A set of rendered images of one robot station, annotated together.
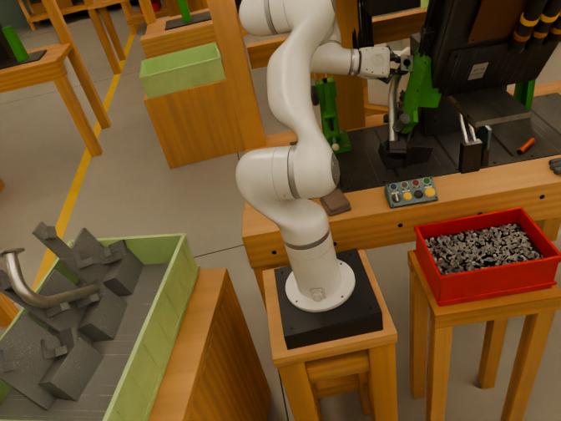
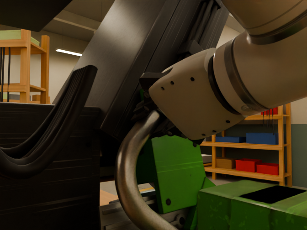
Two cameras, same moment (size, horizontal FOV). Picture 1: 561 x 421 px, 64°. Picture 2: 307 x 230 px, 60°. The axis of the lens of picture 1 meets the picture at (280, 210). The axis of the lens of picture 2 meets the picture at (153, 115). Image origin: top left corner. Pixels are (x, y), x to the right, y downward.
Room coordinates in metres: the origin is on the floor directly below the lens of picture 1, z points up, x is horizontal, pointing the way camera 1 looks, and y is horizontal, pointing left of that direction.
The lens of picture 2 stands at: (1.70, -0.20, 1.21)
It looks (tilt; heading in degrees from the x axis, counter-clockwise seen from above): 2 degrees up; 227
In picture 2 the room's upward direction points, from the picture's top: straight up
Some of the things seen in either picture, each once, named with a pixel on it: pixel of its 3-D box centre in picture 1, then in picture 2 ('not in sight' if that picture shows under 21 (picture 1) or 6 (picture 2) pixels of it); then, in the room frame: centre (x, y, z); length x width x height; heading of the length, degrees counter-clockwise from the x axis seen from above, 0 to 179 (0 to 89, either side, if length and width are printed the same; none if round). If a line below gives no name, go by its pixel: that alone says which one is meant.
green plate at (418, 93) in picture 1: (425, 83); (164, 145); (1.35, -0.55, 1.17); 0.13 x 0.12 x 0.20; 85
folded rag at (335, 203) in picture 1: (335, 202); not in sight; (1.16, -0.18, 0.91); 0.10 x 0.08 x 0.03; 6
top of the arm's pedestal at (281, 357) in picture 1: (323, 303); not in sight; (0.83, -0.06, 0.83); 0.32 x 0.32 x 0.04; 89
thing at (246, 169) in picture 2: not in sight; (218, 130); (-3.66, -3.70, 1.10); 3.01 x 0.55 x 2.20; 92
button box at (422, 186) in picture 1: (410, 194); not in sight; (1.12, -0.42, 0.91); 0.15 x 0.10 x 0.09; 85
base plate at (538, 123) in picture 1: (437, 144); not in sight; (1.40, -0.63, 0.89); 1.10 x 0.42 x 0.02; 85
